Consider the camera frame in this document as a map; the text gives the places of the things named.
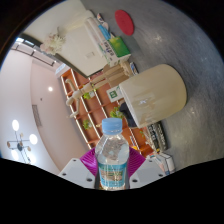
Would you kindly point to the wooden shelf unit with books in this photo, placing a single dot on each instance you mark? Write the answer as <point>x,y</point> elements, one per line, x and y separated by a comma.
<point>90,113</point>

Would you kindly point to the flat round red coaster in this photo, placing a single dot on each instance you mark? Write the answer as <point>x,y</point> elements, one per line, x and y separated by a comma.
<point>124,22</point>

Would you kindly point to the stack of white packages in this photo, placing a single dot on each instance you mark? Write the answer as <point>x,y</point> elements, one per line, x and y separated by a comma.
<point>95,31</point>

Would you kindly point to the clear water bottle blue cap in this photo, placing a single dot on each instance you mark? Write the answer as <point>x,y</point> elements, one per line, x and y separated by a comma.
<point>112,156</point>

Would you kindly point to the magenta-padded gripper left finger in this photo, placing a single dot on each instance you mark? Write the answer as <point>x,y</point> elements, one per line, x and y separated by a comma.
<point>75,170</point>

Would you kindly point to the recessed ceiling light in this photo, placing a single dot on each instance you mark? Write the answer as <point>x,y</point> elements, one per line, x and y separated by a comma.
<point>50,89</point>

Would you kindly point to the green tissue box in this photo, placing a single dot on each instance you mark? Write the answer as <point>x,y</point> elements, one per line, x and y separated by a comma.
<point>116,50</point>

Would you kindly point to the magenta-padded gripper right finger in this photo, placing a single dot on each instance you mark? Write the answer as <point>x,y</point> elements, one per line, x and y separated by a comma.
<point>148,170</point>

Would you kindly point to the cream ceramic mug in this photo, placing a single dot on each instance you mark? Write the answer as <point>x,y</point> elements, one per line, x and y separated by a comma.
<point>156,93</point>

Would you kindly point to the white partition with dark top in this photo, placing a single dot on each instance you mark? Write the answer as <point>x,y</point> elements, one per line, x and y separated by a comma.
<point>76,53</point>

